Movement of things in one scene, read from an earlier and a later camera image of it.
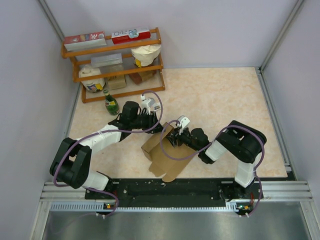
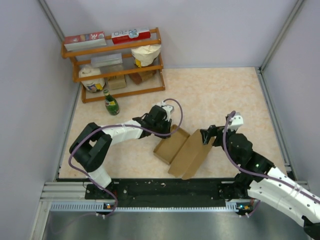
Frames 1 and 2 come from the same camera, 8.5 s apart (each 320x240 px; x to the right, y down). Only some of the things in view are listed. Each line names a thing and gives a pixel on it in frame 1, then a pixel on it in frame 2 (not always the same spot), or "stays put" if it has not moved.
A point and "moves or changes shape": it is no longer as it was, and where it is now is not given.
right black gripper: x=176 y=135 -> x=213 y=131
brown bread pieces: x=138 y=78 stays put
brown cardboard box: x=167 y=160 moves or changes shape
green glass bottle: x=111 y=104 stays put
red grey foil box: x=84 y=41 stays put
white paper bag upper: x=146 y=55 stays put
